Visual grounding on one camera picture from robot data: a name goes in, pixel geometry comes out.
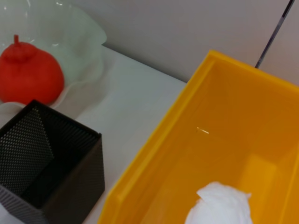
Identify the white paper ball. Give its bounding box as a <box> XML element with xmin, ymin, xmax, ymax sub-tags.
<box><xmin>184</xmin><ymin>181</ymin><xmax>253</xmax><ymax>224</ymax></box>

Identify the red-orange toy orange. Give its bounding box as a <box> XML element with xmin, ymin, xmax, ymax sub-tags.
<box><xmin>0</xmin><ymin>34</ymin><xmax>65</xmax><ymax>105</ymax></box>

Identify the translucent green glass fruit plate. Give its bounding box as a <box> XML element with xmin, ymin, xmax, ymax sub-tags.
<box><xmin>0</xmin><ymin>0</ymin><xmax>107</xmax><ymax>117</ymax></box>

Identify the black mesh pen holder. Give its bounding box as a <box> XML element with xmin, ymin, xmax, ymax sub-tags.
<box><xmin>0</xmin><ymin>99</ymin><xmax>105</xmax><ymax>224</ymax></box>

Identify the yellow plastic bin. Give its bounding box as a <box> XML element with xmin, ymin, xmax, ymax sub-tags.
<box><xmin>97</xmin><ymin>49</ymin><xmax>299</xmax><ymax>224</ymax></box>

